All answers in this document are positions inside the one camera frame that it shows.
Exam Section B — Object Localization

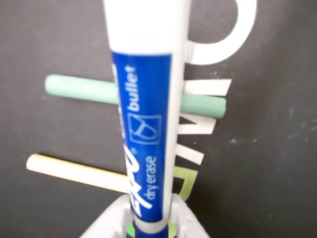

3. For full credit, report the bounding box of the green chalk stick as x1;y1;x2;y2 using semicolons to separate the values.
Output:
44;74;227;119

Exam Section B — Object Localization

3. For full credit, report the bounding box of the dark grey WOWROBO mat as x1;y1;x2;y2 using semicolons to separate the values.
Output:
0;0;317;238

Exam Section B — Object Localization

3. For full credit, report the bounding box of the blue Expo dry-erase marker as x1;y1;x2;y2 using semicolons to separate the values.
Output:
103;0;189;238

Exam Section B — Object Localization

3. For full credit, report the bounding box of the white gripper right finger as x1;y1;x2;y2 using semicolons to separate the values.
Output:
169;194;210;238

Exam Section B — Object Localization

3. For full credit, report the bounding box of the yellow chalk stick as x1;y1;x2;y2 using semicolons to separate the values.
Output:
26;153;129;194

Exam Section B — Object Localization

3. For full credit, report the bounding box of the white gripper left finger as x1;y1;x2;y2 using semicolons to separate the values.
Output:
80;194;133;238

